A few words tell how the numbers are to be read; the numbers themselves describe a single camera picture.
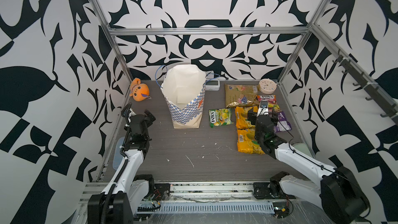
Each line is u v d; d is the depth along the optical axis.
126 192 0.42
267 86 1.15
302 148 0.86
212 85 1.26
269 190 0.74
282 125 0.94
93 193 0.41
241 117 0.94
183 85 1.06
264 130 0.63
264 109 0.69
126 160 0.52
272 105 1.04
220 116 0.97
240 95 1.05
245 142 0.84
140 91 1.02
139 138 0.63
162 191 0.74
